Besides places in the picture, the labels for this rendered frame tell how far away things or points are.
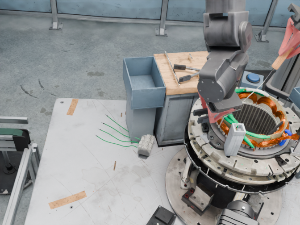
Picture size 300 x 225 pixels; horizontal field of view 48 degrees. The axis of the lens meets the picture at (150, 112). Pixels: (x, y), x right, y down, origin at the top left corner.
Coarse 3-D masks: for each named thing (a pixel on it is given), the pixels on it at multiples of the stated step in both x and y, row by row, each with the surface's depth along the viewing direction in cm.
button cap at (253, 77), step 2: (250, 74) 117; (252, 74) 117; (254, 74) 118; (256, 74) 118; (248, 76) 117; (250, 76) 116; (252, 76) 117; (254, 76) 117; (256, 76) 117; (258, 76) 117; (248, 78) 117; (250, 78) 116; (252, 78) 116; (254, 78) 116; (256, 78) 116; (258, 78) 116; (250, 80) 116; (252, 80) 116; (254, 80) 116; (256, 80) 116
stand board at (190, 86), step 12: (156, 60) 115; (180, 60) 116; (192, 60) 117; (204, 60) 117; (168, 72) 111; (180, 72) 111; (192, 72) 112; (168, 84) 106; (180, 84) 107; (192, 84) 107
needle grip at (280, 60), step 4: (292, 48) 74; (288, 52) 75; (280, 56) 76; (284, 56) 75; (276, 60) 77; (280, 60) 76; (272, 64) 78; (276, 64) 77; (280, 64) 77; (276, 68) 77
